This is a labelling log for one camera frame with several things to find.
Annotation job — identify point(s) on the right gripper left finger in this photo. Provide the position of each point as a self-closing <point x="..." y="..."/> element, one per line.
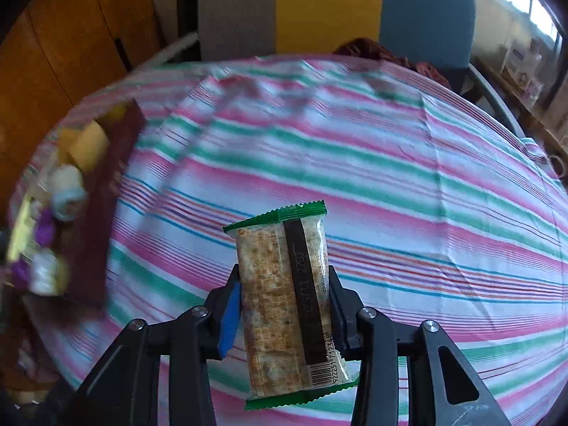
<point x="122" y="388"/>

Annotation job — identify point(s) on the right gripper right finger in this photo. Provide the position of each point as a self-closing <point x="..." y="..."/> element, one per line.
<point x="443" y="387"/>

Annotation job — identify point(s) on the large cracker packet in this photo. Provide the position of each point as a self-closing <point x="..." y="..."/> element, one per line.
<point x="285" y="294"/>

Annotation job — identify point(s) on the clear plastic bag ball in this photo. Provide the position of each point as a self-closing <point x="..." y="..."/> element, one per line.
<point x="49" y="274"/>

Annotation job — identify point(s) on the striped bed sheet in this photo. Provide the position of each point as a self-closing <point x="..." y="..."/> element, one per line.
<point x="435" y="210"/>

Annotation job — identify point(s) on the maroon gift box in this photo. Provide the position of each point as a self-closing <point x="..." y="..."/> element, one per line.
<point x="84" y="242"/>

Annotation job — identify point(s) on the green carton box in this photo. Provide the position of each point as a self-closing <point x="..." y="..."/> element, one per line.
<point x="22" y="231"/>

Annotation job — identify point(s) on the beige rolled sock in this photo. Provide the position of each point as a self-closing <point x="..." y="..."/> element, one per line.
<point x="67" y="192"/>

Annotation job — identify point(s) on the yellow sponge near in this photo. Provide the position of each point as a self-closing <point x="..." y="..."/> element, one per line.
<point x="89" y="147"/>

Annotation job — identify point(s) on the wooden desk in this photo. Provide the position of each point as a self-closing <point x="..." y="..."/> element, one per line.
<point x="530" y="117"/>

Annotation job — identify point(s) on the dark red cloth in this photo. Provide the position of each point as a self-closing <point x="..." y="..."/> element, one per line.
<point x="369" y="49"/>

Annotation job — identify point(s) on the white product box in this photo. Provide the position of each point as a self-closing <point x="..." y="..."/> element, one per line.
<point x="521" y="63"/>

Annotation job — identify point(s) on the tricolour headboard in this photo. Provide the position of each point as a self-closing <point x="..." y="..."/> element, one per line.
<point x="439" y="32"/>

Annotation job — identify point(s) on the wooden wardrobe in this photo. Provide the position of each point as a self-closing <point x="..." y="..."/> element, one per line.
<point x="56" y="53"/>

